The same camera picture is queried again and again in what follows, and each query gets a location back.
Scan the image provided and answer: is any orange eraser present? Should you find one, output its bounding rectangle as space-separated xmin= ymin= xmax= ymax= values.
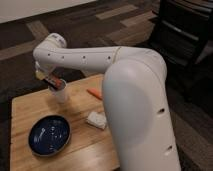
xmin=87 ymin=88 xmax=102 ymax=100

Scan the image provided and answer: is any white crumpled cloth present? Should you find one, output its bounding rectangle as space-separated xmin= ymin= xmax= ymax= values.
xmin=86 ymin=112 xmax=107 ymax=130

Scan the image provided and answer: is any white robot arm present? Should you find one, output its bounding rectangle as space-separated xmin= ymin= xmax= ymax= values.
xmin=33 ymin=33 xmax=181 ymax=171

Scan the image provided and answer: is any dark blue bowl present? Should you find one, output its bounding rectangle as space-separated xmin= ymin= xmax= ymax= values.
xmin=28 ymin=115 xmax=71 ymax=157

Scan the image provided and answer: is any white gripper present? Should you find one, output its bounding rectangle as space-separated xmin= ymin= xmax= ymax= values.
xmin=35 ymin=61 xmax=62 ymax=90

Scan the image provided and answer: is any black office chair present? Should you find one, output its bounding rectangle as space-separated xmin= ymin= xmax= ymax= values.
xmin=148 ymin=0 xmax=213 ymax=67

